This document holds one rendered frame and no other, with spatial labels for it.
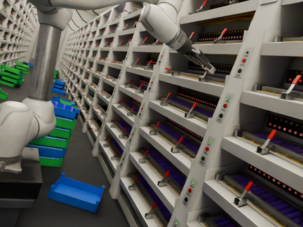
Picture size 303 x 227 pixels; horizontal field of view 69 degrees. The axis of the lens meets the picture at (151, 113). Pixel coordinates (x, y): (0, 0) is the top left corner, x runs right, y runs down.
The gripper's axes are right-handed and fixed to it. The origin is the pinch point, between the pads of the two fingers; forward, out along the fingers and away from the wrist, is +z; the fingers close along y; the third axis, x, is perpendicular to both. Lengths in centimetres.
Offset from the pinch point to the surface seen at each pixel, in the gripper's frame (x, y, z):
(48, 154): -99, -78, -28
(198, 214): -60, 28, 14
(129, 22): 47, -183, -3
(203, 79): -6.7, 1.0, 0.1
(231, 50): 7.8, 12.5, -3.4
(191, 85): -10.8, -5.4, 0.2
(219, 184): -44, 32, 10
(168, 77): -9.5, -30.0, -0.5
